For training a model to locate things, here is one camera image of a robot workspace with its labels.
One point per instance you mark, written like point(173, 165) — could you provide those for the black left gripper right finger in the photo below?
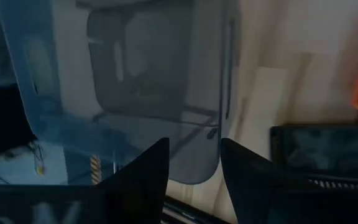
point(253, 193)

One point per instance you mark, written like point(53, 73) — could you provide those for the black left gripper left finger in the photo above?
point(129, 193)

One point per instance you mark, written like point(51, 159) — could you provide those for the black plastic slotted basket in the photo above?
point(322, 149)

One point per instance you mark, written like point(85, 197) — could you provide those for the translucent grey plastic bin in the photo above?
point(135, 62)

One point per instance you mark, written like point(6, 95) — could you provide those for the black metal table frame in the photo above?
point(191, 215)

